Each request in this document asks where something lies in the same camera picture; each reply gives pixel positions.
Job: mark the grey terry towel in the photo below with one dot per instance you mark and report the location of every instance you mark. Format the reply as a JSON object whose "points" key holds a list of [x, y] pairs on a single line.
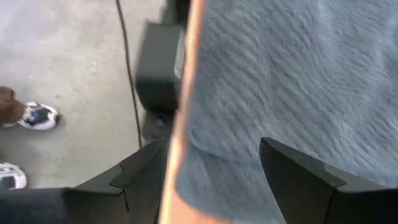
{"points": [[280, 77]]}

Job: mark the person's leg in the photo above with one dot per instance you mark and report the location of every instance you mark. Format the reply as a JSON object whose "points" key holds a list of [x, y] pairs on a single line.
{"points": [[9, 105]]}

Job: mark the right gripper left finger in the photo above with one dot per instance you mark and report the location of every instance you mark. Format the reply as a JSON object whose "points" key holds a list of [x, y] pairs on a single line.
{"points": [[136, 186]]}

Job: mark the black box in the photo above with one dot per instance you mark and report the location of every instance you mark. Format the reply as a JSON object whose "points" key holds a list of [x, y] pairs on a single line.
{"points": [[158, 68]]}

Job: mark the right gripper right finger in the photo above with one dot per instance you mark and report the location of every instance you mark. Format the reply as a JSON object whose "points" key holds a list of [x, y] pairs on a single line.
{"points": [[298, 186]]}

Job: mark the person's white shoe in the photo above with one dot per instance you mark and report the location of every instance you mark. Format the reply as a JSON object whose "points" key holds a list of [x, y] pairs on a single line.
{"points": [[12, 177], [38, 116]]}

